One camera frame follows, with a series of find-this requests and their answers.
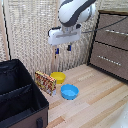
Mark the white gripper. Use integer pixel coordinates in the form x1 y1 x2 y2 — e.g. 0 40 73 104
47 25 82 60

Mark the silver drawer handle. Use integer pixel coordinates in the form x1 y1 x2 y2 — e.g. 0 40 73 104
104 28 128 37
96 54 123 67

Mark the brown fabric-front drawer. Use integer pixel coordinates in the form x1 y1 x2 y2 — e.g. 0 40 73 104
94 13 128 51
89 41 128 81

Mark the dark wooden drawer cabinet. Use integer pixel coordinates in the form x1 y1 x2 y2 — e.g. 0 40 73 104
86 9 128 83

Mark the yellow bowl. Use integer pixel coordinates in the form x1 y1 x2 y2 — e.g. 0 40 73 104
49 71 67 85

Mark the beige woven folding screen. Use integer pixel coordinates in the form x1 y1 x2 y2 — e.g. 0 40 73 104
0 0 102 80

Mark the colourful patterned carton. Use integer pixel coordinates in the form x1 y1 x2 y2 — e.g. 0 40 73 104
34 70 58 97

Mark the blue bowl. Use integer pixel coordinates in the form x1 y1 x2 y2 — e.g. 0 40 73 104
60 83 80 101

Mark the black fabric storage box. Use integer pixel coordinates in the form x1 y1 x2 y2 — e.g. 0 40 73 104
0 58 51 128

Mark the black cable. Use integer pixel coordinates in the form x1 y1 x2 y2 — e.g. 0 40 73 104
81 15 128 34

